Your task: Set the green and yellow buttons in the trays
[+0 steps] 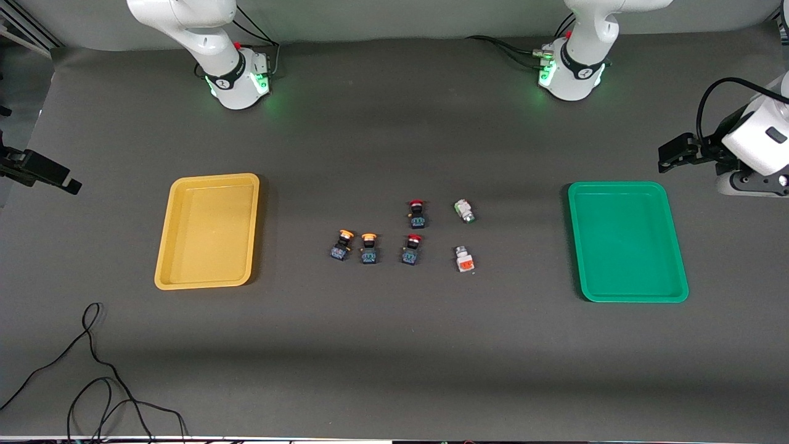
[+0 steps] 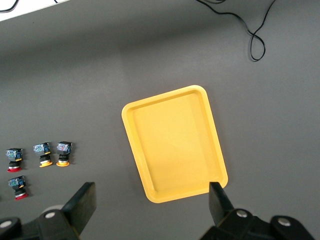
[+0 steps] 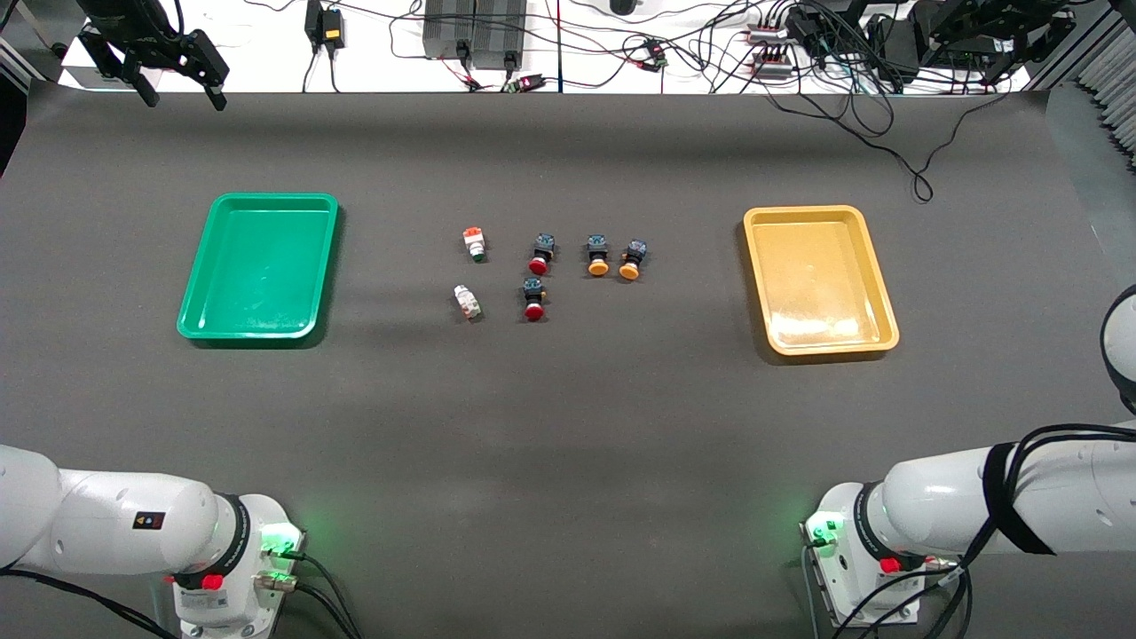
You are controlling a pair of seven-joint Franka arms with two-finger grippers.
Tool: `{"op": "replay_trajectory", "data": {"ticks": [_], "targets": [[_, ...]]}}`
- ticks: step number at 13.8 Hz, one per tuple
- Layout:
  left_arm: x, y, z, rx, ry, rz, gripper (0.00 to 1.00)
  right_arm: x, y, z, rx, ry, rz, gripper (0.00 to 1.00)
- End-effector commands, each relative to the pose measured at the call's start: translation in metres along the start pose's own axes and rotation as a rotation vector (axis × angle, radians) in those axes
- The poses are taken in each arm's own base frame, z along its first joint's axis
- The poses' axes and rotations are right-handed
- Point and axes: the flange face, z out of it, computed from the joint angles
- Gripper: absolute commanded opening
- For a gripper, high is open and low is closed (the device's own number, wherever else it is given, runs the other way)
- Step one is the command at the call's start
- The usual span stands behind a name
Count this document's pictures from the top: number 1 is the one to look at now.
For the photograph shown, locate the green plastic tray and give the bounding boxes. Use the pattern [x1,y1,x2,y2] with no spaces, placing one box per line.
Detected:
[567,181,690,303]

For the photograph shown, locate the aluminium frame profile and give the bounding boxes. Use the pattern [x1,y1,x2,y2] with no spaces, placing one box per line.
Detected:
[0,0,65,51]

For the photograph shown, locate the yellow plastic tray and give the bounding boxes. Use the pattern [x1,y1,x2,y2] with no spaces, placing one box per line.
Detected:
[154,173,260,290]

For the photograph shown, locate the black right arm base cables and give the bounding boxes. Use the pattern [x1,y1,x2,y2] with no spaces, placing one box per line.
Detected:
[195,5,282,80]

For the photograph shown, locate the thin black loose cable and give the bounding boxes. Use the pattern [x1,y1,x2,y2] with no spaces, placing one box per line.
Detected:
[0,302,189,444]

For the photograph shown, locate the black arm base cables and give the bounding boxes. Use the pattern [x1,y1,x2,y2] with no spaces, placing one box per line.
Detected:
[465,14,577,72]
[195,5,282,80]

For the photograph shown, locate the black left arm base cables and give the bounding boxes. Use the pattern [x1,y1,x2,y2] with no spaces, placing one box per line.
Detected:
[465,14,577,72]

